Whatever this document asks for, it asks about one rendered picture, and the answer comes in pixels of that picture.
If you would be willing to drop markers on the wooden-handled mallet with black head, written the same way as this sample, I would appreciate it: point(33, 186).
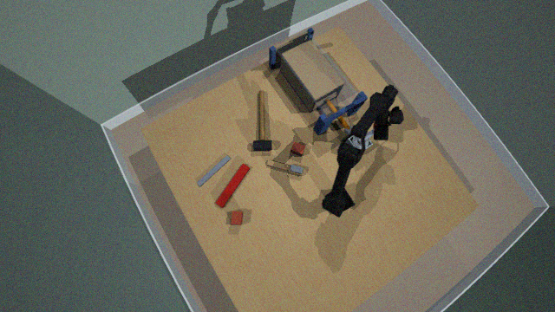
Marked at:
point(262, 144)

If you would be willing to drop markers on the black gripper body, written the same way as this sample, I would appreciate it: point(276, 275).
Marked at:
point(382, 133)

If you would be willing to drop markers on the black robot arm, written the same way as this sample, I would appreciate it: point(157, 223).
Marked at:
point(349, 156)

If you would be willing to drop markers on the dark blue rectangular frame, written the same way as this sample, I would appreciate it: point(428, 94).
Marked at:
point(350, 110)

